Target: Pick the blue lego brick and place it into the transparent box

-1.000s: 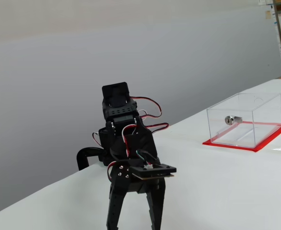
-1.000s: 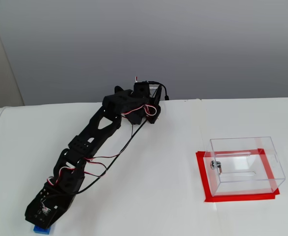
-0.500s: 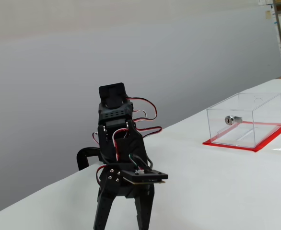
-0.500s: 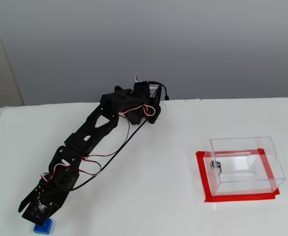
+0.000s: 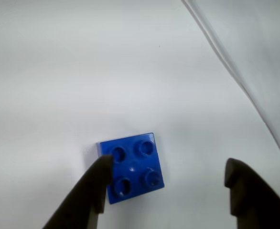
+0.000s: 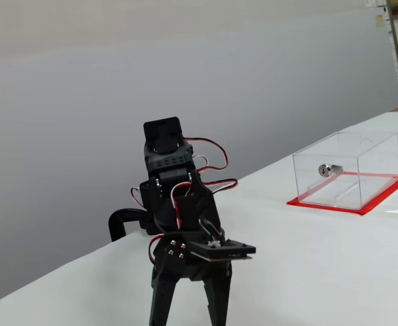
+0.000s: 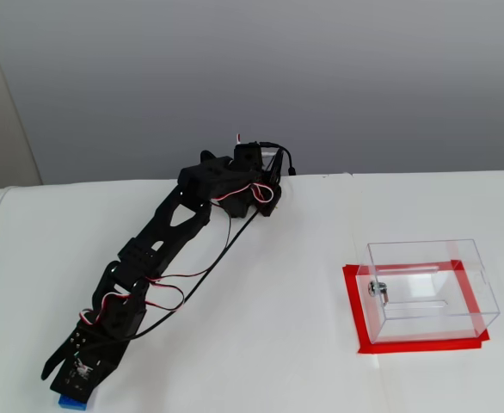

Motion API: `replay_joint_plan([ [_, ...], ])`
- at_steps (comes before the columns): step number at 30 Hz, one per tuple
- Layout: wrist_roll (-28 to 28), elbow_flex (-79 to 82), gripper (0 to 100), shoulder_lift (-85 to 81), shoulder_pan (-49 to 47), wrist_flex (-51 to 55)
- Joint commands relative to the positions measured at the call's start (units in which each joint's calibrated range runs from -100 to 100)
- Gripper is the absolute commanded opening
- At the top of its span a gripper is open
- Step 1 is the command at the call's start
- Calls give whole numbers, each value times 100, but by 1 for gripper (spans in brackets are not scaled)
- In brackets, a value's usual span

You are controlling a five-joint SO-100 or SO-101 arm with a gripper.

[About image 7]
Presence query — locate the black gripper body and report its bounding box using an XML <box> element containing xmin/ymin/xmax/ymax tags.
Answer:
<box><xmin>49</xmin><ymin>331</ymin><xmax>129</xmax><ymax>398</ymax></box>

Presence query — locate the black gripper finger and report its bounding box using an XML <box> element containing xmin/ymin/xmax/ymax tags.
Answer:
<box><xmin>40</xmin><ymin>326</ymin><xmax>91</xmax><ymax>381</ymax></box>

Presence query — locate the blue lego brick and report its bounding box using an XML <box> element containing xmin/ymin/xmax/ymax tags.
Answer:
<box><xmin>58</xmin><ymin>391</ymin><xmax>92</xmax><ymax>410</ymax></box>

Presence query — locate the transparent plastic box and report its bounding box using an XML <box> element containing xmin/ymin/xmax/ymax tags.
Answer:
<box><xmin>366</xmin><ymin>238</ymin><xmax>501</xmax><ymax>345</ymax></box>

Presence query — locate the red white black servo wire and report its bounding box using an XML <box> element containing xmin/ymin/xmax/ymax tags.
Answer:
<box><xmin>143</xmin><ymin>274</ymin><xmax>187</xmax><ymax>314</ymax></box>
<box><xmin>78</xmin><ymin>291</ymin><xmax>131</xmax><ymax>329</ymax></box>
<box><xmin>212</xmin><ymin>182</ymin><xmax>277</xmax><ymax>207</ymax></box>

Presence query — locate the long black camera cable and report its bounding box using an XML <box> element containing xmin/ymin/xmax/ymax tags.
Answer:
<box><xmin>125</xmin><ymin>188</ymin><xmax>279</xmax><ymax>342</ymax></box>

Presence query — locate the red tape frame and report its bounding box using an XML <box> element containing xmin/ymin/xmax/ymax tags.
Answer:
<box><xmin>341</xmin><ymin>259</ymin><xmax>491</xmax><ymax>355</ymax></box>

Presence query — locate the black cable with plug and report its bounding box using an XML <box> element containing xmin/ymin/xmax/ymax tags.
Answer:
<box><xmin>258</xmin><ymin>140</ymin><xmax>298</xmax><ymax>177</ymax></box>

